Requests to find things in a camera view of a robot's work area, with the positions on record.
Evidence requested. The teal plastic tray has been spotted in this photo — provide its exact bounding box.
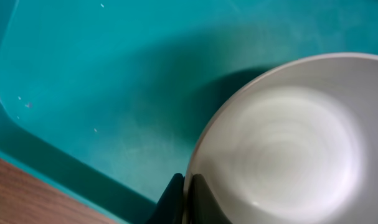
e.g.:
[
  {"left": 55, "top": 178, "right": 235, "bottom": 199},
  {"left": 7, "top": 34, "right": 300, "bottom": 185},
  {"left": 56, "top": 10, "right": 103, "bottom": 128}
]
[{"left": 0, "top": 0, "right": 378, "bottom": 223}]

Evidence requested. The grey bowl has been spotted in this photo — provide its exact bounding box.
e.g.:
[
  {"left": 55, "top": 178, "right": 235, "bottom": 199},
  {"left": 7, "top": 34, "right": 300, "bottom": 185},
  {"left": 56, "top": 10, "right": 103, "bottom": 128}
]
[{"left": 184, "top": 53, "right": 378, "bottom": 223}]

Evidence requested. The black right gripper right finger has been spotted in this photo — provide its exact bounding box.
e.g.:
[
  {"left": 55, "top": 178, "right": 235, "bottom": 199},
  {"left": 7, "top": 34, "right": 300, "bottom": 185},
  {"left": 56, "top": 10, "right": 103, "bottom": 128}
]
[{"left": 188, "top": 174, "right": 232, "bottom": 224}]

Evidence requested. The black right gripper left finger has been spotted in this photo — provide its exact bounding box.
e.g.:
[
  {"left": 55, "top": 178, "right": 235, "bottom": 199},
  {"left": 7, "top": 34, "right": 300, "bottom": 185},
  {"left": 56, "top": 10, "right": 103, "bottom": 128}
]
[{"left": 146, "top": 173, "right": 184, "bottom": 224}]

